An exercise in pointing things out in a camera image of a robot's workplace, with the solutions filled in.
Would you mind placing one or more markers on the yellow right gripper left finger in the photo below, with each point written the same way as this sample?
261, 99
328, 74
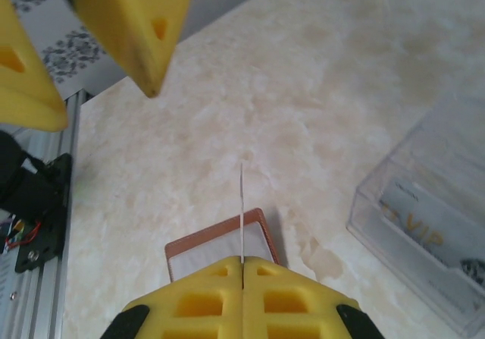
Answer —
197, 308

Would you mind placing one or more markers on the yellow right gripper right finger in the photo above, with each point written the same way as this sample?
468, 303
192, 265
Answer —
291, 308

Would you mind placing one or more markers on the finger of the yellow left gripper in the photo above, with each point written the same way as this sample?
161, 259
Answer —
125, 24
26, 96

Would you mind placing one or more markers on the brown leather card holder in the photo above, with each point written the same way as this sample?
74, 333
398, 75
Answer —
189, 246

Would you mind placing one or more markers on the grey plastic card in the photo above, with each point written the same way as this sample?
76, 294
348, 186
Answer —
241, 210

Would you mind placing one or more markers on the gold lettered VIP card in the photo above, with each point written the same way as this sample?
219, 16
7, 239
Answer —
424, 236

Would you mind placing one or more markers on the clear plastic box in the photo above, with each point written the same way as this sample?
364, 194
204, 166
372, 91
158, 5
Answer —
371, 217

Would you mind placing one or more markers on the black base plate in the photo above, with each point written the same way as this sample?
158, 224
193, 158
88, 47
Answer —
45, 233

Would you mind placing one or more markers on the aluminium mounting rail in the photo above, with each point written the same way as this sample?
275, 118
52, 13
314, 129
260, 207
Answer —
38, 297

